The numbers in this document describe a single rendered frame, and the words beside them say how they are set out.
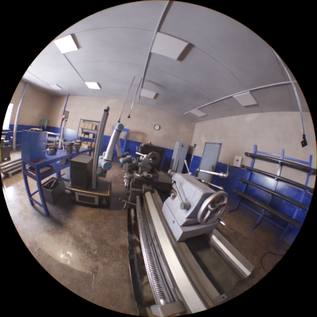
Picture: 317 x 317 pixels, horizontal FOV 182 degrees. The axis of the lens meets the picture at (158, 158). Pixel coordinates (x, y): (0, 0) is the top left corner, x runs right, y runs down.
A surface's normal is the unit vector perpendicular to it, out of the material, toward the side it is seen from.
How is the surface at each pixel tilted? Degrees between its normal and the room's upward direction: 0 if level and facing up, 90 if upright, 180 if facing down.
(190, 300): 36
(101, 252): 0
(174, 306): 0
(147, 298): 0
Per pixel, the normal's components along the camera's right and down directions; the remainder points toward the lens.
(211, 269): 0.16, -0.97
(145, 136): 0.25, 0.18
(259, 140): -0.94, -0.18
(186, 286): -0.37, -0.89
